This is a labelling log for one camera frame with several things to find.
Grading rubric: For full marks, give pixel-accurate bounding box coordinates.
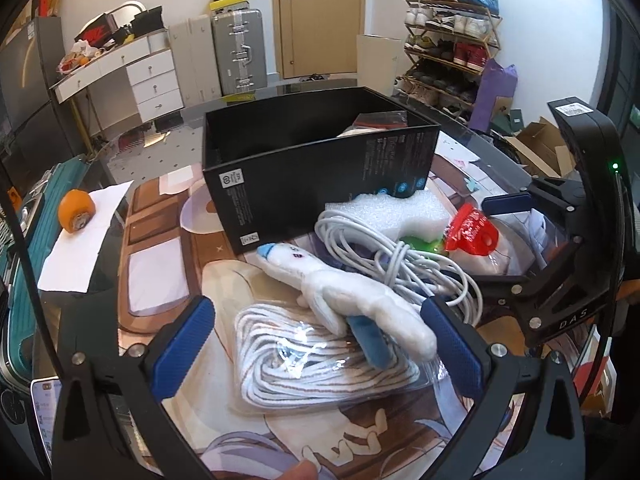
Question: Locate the printed desk mat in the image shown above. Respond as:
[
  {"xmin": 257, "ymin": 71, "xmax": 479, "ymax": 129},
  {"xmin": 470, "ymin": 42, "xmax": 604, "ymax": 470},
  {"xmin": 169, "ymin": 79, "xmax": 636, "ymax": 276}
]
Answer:
[{"xmin": 117, "ymin": 135, "xmax": 531, "ymax": 480}]

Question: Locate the white paper sheet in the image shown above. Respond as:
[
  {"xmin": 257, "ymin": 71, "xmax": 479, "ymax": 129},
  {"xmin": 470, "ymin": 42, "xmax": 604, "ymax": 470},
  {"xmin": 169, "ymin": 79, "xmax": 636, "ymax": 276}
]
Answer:
[{"xmin": 37, "ymin": 182, "xmax": 135, "ymax": 293}]

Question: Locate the red carton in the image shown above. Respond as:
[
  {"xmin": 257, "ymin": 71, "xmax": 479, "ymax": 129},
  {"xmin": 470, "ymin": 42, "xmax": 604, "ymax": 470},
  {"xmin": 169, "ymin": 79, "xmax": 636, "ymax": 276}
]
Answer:
[{"xmin": 574, "ymin": 345, "xmax": 617, "ymax": 413}]

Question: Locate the white charging cable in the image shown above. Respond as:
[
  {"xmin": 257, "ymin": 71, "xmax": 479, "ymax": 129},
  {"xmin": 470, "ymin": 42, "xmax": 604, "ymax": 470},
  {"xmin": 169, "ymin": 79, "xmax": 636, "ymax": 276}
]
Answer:
[{"xmin": 315, "ymin": 210, "xmax": 483, "ymax": 326}]

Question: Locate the bagged white rope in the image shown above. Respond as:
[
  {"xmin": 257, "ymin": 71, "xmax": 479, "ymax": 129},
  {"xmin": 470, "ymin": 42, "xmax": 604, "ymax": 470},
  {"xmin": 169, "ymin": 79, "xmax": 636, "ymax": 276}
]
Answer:
[{"xmin": 234, "ymin": 305, "xmax": 441, "ymax": 416}]

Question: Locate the open cardboard box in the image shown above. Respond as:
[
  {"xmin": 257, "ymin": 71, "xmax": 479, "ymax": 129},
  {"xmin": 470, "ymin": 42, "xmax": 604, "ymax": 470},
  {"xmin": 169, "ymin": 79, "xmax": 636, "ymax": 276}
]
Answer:
[{"xmin": 502, "ymin": 116, "xmax": 576, "ymax": 178}]

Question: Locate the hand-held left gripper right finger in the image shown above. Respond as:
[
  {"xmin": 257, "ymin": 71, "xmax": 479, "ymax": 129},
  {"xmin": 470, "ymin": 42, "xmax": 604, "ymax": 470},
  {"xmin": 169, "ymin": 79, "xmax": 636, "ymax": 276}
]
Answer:
[{"xmin": 420, "ymin": 296, "xmax": 586, "ymax": 480}]

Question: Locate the white foam piece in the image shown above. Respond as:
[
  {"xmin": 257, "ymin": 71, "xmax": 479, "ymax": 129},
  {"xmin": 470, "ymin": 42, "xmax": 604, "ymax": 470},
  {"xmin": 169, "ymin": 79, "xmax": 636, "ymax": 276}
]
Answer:
[{"xmin": 325, "ymin": 190, "xmax": 453, "ymax": 241}]

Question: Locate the grey refrigerator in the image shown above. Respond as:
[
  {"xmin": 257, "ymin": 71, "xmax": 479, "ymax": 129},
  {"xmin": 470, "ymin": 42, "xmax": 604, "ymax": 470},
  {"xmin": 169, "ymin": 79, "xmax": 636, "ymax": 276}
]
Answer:
[{"xmin": 0, "ymin": 16, "xmax": 86, "ymax": 196}]

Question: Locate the silver suitcase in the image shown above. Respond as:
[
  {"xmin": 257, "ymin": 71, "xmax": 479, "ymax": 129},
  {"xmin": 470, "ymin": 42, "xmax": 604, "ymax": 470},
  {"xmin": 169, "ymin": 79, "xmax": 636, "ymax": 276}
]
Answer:
[{"xmin": 211, "ymin": 8, "xmax": 267, "ymax": 96}]

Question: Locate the person's left hand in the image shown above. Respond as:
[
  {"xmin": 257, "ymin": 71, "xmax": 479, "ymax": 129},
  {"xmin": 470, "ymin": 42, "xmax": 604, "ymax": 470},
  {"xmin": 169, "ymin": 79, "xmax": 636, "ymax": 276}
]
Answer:
[{"xmin": 277, "ymin": 460, "xmax": 317, "ymax": 480}]

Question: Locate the metal shoe rack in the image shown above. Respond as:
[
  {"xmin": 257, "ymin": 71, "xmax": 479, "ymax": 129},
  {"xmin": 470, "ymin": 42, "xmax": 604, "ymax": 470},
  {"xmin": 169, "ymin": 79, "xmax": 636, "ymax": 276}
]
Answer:
[{"xmin": 392, "ymin": 0, "xmax": 503, "ymax": 123}]

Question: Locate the black cardboard box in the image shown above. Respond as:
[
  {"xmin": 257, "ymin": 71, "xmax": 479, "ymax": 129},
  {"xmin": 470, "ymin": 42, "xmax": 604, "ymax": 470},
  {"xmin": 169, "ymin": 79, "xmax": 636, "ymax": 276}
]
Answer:
[{"xmin": 201, "ymin": 86, "xmax": 442, "ymax": 256}]

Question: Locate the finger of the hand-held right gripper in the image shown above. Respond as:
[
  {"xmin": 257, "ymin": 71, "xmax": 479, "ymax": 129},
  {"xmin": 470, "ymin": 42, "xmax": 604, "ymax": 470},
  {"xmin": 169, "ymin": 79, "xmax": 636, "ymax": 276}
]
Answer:
[
  {"xmin": 481, "ymin": 176, "xmax": 588, "ymax": 241},
  {"xmin": 467, "ymin": 237, "xmax": 586, "ymax": 331}
]

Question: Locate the plastic bag of food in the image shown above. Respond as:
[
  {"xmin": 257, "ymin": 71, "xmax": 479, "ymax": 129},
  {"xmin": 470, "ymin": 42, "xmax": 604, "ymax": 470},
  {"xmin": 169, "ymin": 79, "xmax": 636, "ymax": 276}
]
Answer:
[{"xmin": 57, "ymin": 42, "xmax": 106, "ymax": 73}]

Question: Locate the white desk with drawers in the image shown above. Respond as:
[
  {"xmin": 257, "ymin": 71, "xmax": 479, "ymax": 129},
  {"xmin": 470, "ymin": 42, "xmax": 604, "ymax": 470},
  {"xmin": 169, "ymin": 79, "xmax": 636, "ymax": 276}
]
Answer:
[{"xmin": 52, "ymin": 35, "xmax": 183, "ymax": 123}]

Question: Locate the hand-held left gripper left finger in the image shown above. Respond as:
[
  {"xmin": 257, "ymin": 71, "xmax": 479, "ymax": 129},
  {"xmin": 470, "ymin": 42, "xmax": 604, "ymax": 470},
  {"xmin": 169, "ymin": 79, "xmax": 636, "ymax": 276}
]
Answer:
[{"xmin": 50, "ymin": 295, "xmax": 221, "ymax": 480}]

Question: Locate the orange persimmon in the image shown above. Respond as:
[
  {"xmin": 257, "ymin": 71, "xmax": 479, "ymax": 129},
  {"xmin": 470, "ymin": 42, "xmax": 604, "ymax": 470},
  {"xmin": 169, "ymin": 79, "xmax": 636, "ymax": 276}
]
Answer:
[{"xmin": 57, "ymin": 189, "xmax": 96, "ymax": 233}]

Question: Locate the red flat packet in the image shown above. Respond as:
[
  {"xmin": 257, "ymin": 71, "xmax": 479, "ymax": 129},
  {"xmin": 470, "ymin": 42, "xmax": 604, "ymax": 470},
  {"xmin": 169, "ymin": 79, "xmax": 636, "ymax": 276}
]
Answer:
[{"xmin": 355, "ymin": 111, "xmax": 407, "ymax": 128}]

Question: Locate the white and blue plush toy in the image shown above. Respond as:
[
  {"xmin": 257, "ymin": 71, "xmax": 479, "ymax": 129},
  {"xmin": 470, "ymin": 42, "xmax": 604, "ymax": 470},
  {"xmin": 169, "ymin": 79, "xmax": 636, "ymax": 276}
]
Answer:
[{"xmin": 256, "ymin": 241, "xmax": 438, "ymax": 368}]

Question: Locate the wooden door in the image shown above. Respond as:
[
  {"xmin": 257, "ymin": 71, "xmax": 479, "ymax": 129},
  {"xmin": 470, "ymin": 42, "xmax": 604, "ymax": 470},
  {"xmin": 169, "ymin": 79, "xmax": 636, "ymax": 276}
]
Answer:
[{"xmin": 271, "ymin": 0, "xmax": 366, "ymax": 80}]

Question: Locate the purple bag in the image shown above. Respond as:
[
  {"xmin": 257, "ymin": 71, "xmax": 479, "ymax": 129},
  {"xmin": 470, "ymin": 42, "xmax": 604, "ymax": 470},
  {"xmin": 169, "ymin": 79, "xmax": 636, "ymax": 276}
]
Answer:
[{"xmin": 470, "ymin": 58, "xmax": 518, "ymax": 133}]

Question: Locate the black bag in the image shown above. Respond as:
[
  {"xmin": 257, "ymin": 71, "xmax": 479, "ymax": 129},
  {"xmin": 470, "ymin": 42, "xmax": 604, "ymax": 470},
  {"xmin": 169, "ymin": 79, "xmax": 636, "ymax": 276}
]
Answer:
[{"xmin": 131, "ymin": 6, "xmax": 166, "ymax": 36}]

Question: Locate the red and black shoe box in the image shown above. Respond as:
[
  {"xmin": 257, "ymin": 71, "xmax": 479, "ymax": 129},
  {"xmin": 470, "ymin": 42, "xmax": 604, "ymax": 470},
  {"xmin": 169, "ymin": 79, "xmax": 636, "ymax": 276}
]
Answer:
[{"xmin": 75, "ymin": 12, "xmax": 118, "ymax": 43}]

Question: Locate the smartphone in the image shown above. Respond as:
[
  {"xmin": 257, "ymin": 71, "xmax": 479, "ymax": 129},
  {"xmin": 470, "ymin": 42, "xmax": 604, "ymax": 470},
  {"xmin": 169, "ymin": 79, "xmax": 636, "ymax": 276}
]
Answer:
[{"xmin": 30, "ymin": 379, "xmax": 66, "ymax": 466}]

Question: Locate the red plastic packet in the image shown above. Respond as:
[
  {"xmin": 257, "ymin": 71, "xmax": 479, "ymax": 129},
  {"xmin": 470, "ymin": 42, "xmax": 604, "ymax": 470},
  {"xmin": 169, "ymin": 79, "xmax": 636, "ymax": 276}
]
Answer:
[{"xmin": 442, "ymin": 202, "xmax": 501, "ymax": 258}]

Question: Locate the white flat carton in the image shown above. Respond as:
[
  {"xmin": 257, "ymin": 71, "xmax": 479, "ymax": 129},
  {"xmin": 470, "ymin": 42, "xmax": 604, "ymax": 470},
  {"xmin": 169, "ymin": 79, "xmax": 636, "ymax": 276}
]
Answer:
[{"xmin": 356, "ymin": 32, "xmax": 398, "ymax": 96}]

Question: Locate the beige suitcase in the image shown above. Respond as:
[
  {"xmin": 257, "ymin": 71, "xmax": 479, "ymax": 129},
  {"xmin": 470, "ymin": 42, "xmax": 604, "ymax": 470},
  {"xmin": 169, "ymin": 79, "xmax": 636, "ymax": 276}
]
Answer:
[{"xmin": 167, "ymin": 13, "xmax": 221, "ymax": 108}]

